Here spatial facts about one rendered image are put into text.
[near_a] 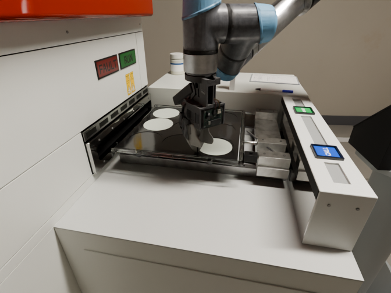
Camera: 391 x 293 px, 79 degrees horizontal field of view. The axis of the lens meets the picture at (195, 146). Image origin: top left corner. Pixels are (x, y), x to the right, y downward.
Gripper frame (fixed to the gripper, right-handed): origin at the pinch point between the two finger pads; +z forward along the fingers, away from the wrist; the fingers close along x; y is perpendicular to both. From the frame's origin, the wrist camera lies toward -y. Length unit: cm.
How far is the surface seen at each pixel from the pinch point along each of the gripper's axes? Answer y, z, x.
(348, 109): -80, 72, 274
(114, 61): -27.3, -19.3, -10.8
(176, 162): -5.7, 7.2, -3.2
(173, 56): -58, -14, 25
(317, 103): -103, 64, 243
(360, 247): 31, 48, 56
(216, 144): 0.3, 1.4, 7.1
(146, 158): -12.2, 7.1, -9.8
